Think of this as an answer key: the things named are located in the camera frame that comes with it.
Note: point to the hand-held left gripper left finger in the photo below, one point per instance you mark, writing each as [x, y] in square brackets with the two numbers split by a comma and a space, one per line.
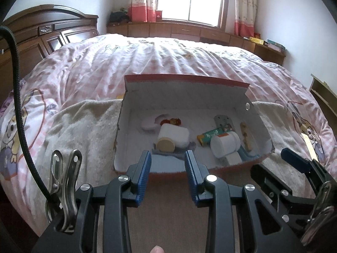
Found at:
[143, 179]

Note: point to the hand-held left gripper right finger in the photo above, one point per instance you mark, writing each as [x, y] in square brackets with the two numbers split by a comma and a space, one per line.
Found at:
[192, 179]

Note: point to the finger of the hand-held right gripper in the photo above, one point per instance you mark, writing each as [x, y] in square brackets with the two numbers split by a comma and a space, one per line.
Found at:
[297, 162]
[271, 181]

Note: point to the blue plastic toy slide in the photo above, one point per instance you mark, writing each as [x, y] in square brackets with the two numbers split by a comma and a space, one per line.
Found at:
[248, 156]

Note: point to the tan round object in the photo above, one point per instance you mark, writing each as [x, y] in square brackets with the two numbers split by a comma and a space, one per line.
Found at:
[165, 145]

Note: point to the white earbuds case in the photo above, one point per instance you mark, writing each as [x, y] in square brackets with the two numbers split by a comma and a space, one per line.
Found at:
[176, 135]

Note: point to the white bottle with orange label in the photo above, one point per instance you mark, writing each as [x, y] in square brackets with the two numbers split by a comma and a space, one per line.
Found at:
[223, 145]

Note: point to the teal printed candy tube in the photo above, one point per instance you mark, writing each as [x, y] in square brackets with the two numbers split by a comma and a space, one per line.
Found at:
[210, 135]

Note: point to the notched wooden block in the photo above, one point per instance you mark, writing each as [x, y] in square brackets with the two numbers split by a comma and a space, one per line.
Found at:
[246, 137]

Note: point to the pink crescent plastic piece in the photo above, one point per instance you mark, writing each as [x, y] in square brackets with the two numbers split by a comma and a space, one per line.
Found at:
[148, 123]

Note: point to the small red toy figure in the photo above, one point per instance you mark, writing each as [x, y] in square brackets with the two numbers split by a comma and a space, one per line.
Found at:
[172, 121]

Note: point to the grey metal piece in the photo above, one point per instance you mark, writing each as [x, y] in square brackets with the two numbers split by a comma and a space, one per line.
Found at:
[222, 121]

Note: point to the pink cardboard box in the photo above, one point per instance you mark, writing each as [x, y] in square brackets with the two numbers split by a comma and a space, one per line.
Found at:
[184, 95]

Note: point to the person's left hand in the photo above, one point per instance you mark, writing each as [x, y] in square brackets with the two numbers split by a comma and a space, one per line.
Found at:
[157, 249]

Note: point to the light wooden furniture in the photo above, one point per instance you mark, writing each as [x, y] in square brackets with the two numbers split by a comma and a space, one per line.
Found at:
[325, 95]

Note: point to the beige towel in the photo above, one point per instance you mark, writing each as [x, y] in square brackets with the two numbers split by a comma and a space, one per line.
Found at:
[84, 131]

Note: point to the green flat box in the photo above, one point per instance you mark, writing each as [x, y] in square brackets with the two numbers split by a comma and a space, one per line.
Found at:
[276, 44]

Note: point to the pink printed quilt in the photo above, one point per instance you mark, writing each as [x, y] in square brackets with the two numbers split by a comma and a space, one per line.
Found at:
[158, 58]

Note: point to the yellow flat box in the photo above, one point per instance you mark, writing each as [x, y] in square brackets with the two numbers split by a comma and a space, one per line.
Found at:
[256, 40]

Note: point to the pink floral curtain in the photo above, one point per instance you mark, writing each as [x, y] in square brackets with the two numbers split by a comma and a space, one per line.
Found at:
[143, 2]
[246, 8]

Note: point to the dark pile of items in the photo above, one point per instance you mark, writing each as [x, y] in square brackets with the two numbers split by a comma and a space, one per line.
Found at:
[118, 16]

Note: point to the dark wooden headboard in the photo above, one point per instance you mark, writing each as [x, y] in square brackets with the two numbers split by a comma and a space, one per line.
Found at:
[39, 37]

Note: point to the window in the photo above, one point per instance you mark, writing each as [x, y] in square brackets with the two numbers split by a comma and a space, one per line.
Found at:
[192, 2]

